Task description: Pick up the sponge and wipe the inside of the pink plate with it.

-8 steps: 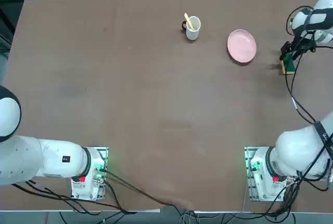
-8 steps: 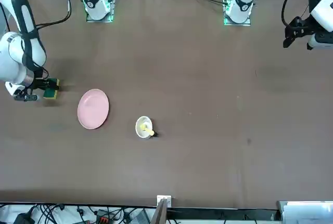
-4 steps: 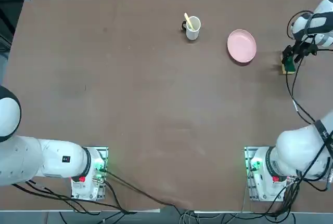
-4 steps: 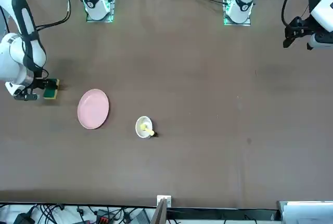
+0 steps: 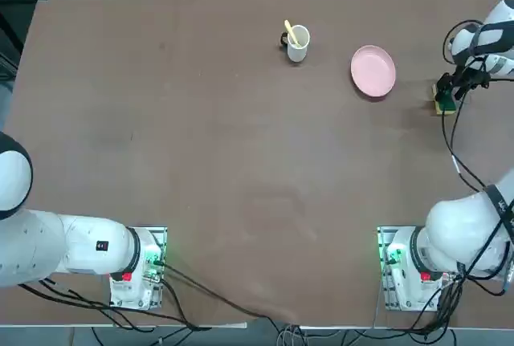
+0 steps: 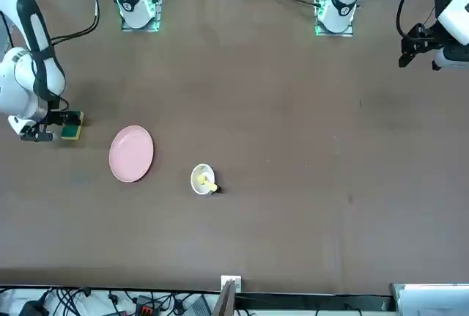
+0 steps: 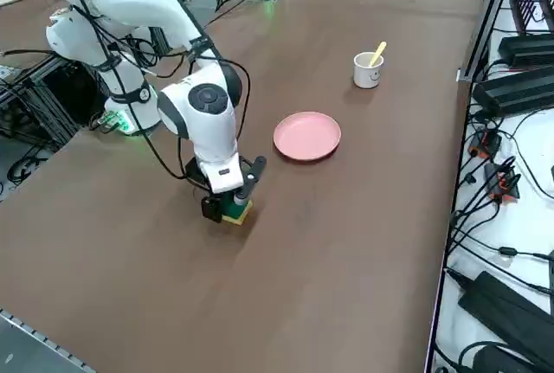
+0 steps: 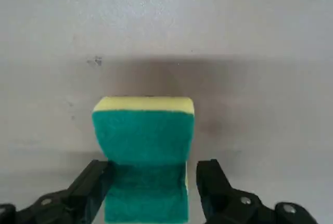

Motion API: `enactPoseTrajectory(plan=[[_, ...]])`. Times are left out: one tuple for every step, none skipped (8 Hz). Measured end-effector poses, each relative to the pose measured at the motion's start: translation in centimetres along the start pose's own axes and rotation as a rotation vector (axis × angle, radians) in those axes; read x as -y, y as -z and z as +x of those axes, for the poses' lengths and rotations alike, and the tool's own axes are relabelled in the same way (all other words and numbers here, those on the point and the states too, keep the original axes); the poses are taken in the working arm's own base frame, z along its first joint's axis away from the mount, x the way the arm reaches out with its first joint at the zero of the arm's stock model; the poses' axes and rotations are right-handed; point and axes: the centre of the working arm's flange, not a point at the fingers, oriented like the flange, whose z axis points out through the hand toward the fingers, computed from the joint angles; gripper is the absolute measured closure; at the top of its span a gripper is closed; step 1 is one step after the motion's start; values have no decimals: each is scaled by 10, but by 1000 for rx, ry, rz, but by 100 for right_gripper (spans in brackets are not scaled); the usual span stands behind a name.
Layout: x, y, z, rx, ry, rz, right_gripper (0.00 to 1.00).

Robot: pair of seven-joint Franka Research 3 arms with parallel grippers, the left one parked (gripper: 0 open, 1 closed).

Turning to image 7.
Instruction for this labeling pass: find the silver aluminium rail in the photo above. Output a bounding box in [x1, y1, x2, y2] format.
[0, 306, 99, 373]

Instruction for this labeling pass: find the black cable with inline box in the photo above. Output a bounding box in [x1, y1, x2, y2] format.
[497, 245, 554, 261]

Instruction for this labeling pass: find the black aluminium frame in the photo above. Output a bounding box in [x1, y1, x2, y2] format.
[0, 50, 87, 153]

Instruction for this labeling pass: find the green and yellow sponge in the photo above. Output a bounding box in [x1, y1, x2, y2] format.
[220, 193, 254, 226]

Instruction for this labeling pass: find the pink round plate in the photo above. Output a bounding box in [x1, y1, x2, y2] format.
[273, 111, 343, 164]

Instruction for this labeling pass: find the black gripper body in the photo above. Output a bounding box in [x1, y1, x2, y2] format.
[185, 156, 254, 199]

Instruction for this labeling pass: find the white smiley face mug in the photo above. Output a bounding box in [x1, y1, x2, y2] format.
[353, 51, 385, 89]

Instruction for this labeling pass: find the aluminium profile post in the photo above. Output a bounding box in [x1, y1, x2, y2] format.
[457, 0, 520, 84]

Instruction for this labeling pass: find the yellow spoon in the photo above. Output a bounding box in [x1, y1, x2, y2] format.
[369, 41, 388, 67]

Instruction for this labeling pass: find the dark peg rack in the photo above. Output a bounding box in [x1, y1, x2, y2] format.
[509, 0, 549, 36]

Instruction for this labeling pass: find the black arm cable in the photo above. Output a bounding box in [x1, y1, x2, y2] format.
[190, 43, 252, 162]
[64, 0, 194, 182]

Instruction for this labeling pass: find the orange and black plug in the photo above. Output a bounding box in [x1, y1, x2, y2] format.
[483, 161, 522, 204]
[469, 129, 503, 159]

